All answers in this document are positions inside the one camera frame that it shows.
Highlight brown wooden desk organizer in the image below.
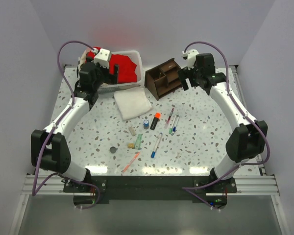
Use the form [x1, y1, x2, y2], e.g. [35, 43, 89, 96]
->
[145, 58, 182, 100]

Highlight black orange highlighter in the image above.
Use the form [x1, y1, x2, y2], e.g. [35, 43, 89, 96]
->
[150, 113, 161, 130]

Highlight blue cylindrical stamp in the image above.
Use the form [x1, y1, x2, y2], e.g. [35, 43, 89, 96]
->
[143, 119, 149, 129]

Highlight red clear pen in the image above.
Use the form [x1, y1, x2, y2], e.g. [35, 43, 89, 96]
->
[164, 107, 174, 129]

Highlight blue capped thin pen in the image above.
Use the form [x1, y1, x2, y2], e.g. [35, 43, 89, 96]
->
[171, 115, 179, 135]

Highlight green capped white marker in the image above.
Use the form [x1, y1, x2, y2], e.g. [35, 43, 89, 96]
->
[169, 115, 179, 134]

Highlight blue capped white marker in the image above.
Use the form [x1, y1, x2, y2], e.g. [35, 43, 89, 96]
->
[151, 132, 163, 158]

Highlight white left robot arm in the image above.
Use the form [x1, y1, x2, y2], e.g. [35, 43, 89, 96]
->
[31, 60, 120, 194]

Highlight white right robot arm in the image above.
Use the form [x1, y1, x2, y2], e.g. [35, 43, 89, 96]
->
[178, 49, 268, 192]

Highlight red cloth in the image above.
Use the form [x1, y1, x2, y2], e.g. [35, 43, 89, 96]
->
[79, 47, 137, 84]

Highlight beige cloth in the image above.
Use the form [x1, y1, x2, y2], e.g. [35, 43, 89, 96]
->
[78, 48, 91, 68]

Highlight white plastic basket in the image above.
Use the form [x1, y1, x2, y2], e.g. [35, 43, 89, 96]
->
[75, 50, 143, 93]

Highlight folded white towel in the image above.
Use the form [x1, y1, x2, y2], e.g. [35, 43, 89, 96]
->
[114, 87, 152, 120]

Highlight beige eraser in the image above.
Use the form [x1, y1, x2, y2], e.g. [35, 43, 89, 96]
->
[129, 126, 136, 136]

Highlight green transparent clip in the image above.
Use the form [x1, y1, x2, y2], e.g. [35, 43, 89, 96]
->
[134, 134, 143, 149]

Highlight dark round disc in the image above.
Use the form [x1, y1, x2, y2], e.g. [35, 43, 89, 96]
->
[109, 146, 117, 154]

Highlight orange pink pen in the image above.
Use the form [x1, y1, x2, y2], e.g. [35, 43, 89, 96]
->
[122, 152, 140, 174]

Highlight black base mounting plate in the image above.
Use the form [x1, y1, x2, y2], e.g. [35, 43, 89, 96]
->
[61, 176, 237, 206]

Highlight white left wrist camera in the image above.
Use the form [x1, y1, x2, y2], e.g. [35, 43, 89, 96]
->
[93, 48, 112, 69]

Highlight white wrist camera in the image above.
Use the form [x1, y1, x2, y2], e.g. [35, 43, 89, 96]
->
[182, 49, 199, 70]
[93, 48, 112, 69]

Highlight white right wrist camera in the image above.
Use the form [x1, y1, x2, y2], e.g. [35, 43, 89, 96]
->
[182, 49, 199, 70]

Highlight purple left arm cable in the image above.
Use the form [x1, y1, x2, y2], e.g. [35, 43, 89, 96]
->
[32, 40, 102, 210]

